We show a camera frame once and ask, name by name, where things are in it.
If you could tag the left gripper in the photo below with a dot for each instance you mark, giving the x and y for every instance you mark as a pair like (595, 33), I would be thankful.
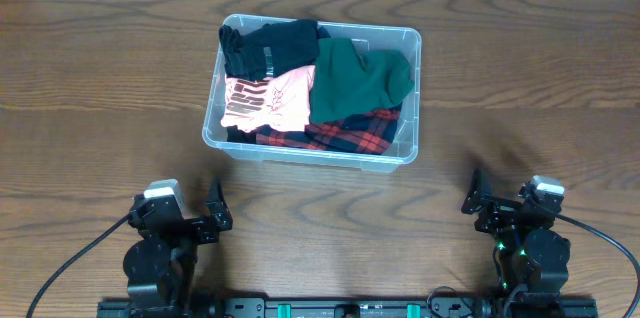
(198, 228)

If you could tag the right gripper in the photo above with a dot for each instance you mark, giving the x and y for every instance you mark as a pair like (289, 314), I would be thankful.
(501, 209)

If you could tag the red navy plaid shirt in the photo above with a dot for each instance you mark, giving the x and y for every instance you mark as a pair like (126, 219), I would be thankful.
(369, 133)

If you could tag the pink printed t-shirt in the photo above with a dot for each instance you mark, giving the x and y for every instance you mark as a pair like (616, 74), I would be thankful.
(282, 103)

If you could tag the dark green garment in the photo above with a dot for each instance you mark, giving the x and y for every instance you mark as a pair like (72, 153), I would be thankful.
(348, 83)

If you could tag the black garment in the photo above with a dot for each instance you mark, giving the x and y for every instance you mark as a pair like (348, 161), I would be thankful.
(235, 135)
(272, 50)

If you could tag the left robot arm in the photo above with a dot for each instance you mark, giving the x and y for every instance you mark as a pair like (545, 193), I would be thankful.
(161, 266)

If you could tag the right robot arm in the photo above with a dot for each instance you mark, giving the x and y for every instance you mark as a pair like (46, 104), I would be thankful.
(528, 251)

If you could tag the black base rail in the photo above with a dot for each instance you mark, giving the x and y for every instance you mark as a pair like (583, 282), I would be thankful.
(438, 306)

